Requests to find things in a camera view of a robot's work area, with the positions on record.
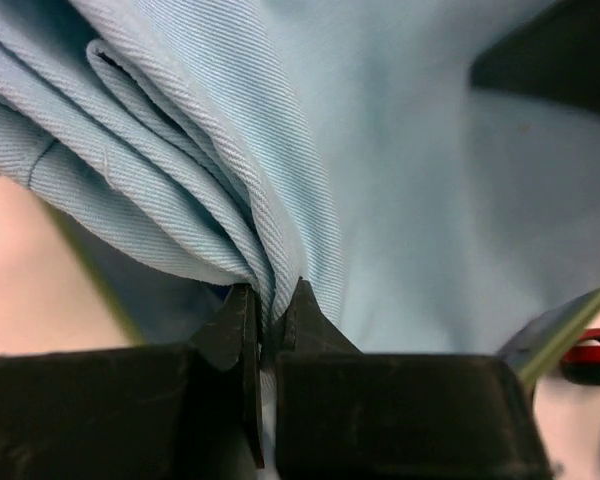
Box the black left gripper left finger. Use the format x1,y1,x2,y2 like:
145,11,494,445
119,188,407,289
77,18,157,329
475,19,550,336
0,285,264,479

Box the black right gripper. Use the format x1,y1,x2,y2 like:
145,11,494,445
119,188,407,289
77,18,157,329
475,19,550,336
470,0,600,115

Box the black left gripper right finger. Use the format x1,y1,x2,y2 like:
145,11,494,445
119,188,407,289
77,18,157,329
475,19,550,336
275,280,553,479

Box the light blue garment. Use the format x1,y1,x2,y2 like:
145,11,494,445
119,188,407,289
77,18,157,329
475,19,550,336
0,1,600,352

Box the green suitcase blue lining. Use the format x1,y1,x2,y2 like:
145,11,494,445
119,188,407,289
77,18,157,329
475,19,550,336
47,207,600,389

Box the red black headphones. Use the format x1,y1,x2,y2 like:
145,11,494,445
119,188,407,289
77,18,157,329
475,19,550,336
559,328,600,386

